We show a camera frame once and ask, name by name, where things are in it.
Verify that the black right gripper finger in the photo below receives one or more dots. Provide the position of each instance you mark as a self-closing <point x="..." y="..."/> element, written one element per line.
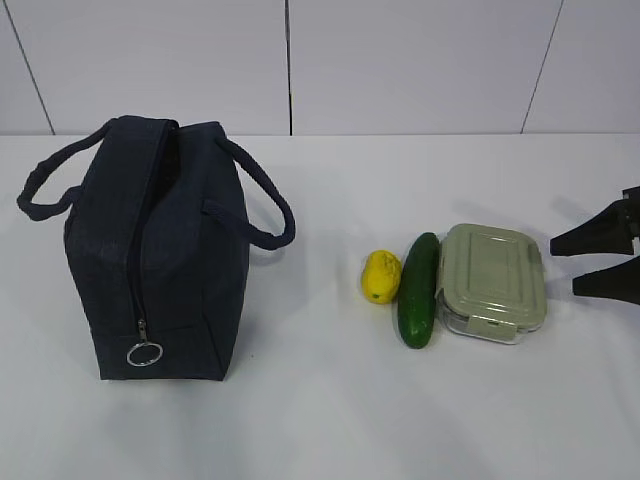
<point x="610" y="231"/>
<point x="619" y="283"/>

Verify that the glass container with green lid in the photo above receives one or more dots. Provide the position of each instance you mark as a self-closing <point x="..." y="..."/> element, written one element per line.
<point x="490" y="283"/>

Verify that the green cucumber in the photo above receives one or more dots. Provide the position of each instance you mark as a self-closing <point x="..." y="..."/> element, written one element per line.
<point x="416" y="302"/>

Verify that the yellow toy lemon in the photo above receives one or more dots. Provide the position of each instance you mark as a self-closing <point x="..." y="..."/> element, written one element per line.
<point x="381" y="276"/>

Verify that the dark navy fabric lunch bag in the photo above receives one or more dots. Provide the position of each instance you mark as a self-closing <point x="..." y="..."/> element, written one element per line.
<point x="160" y="221"/>

